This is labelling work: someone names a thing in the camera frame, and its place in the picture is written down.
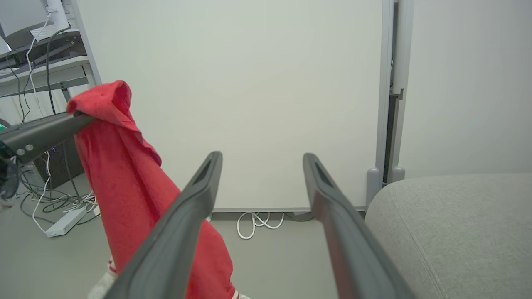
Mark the white computer monitor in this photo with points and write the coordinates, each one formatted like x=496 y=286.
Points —
x=20 y=16

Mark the white power strip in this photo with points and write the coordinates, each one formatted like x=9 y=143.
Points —
x=65 y=222

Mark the grey standing desk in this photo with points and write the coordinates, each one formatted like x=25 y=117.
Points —
x=54 y=68

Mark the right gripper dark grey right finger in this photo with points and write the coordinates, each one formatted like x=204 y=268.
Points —
x=353 y=249

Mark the grey fabric cushion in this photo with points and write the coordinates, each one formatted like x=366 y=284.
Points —
x=457 y=236

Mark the white partition panel grey frame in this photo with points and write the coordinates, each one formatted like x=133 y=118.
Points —
x=469 y=83
x=249 y=83

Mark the left gripper body black green-lit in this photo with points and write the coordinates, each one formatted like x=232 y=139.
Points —
x=7 y=178

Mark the red garment with white cuffs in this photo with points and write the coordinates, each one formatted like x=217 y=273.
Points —
x=124 y=174

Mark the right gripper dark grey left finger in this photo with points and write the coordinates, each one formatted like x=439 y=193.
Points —
x=174 y=241

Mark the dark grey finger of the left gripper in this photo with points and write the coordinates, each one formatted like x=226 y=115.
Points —
x=41 y=135

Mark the black computer tower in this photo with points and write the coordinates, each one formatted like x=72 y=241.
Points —
x=62 y=166

